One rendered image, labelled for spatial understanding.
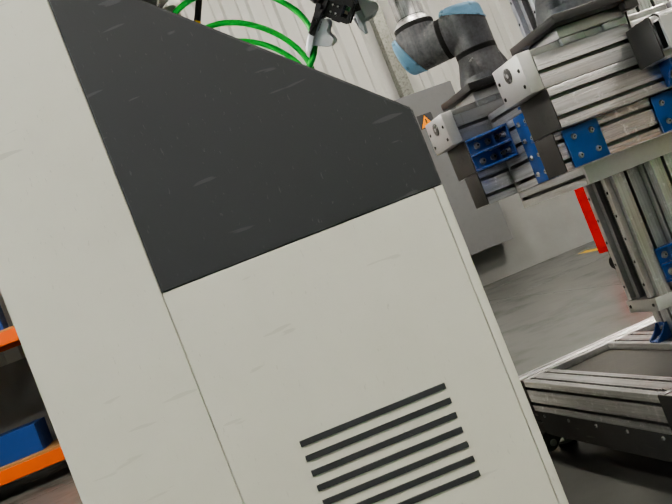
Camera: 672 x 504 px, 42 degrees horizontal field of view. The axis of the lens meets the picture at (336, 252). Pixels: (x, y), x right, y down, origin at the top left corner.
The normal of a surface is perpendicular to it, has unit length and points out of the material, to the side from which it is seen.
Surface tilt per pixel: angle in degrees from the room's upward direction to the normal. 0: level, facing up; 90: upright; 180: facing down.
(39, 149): 90
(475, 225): 90
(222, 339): 90
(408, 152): 90
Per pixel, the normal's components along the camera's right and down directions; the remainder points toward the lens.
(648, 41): -0.91, 0.36
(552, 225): 0.21, -0.10
